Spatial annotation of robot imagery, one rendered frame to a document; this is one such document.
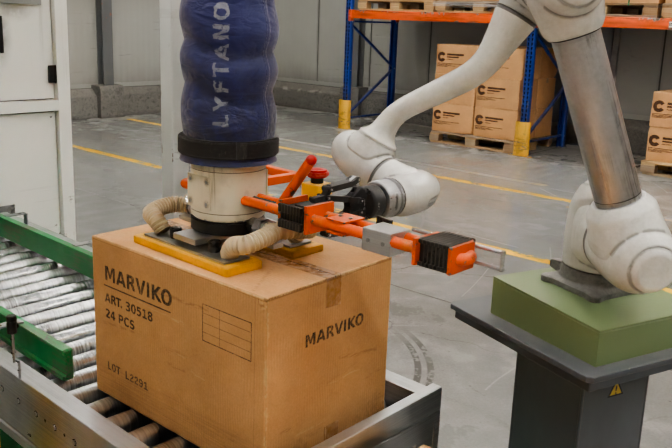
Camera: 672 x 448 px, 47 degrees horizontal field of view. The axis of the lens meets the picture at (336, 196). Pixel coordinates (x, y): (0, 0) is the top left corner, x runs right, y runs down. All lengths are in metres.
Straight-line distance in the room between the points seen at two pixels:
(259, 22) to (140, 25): 10.36
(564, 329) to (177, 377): 0.88
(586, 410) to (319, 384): 0.69
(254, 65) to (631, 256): 0.88
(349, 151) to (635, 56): 8.45
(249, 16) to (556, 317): 0.97
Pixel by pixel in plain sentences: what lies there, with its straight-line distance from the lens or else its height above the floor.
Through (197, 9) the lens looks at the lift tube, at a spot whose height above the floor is 1.48.
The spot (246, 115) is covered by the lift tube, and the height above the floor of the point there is 1.27.
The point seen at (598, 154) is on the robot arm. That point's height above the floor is 1.22.
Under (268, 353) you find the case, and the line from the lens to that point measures 1.55.
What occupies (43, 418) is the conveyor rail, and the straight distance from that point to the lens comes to 2.04.
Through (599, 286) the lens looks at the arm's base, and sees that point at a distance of 1.99.
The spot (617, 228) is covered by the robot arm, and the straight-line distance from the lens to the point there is 1.75.
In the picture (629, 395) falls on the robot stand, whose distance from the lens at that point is 2.14.
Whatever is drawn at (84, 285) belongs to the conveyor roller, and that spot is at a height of 0.54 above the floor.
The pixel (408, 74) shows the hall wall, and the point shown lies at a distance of 11.79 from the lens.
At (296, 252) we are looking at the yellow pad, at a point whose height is 0.96.
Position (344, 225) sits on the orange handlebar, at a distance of 1.51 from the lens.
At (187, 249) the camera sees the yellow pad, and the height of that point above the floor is 0.97.
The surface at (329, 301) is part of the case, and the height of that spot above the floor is 0.90.
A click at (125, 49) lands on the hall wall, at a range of 11.87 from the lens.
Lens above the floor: 1.47
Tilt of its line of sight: 13 degrees down
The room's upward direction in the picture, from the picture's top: 2 degrees clockwise
